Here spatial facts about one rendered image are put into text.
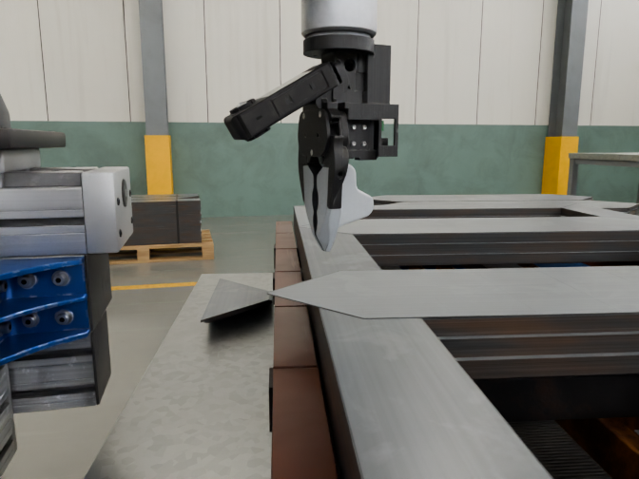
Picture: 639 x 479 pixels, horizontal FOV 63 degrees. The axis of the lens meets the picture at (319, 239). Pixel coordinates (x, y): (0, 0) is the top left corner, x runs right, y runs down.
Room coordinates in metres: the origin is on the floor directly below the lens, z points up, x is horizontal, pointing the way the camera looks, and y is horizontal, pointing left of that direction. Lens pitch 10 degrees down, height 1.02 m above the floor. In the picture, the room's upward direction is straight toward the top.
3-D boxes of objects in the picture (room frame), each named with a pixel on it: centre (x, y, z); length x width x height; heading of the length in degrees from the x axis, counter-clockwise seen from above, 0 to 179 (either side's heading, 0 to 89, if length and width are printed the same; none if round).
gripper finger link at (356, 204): (0.54, -0.03, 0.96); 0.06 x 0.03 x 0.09; 115
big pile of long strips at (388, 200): (1.60, -0.53, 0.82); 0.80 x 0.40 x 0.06; 94
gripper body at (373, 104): (0.56, -0.03, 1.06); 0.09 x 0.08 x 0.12; 115
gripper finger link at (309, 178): (0.57, -0.02, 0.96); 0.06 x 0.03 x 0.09; 115
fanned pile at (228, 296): (1.08, 0.16, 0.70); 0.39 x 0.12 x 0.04; 4
